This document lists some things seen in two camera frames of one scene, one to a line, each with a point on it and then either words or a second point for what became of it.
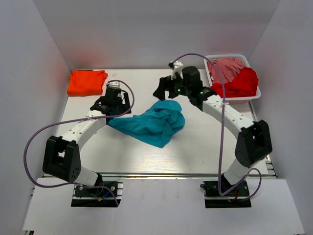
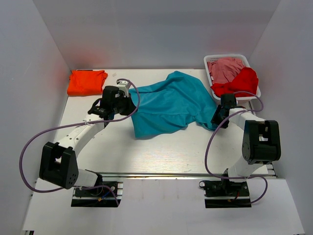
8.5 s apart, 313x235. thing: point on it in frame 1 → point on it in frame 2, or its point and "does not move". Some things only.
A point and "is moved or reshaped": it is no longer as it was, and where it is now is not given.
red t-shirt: x=244 y=84 does not move
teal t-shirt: x=156 y=126 is moved or reshaped
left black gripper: x=124 y=105 does not move
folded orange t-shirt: x=86 y=82 does not move
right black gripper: x=167 y=84 → x=220 y=117
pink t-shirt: x=223 y=70 does not move
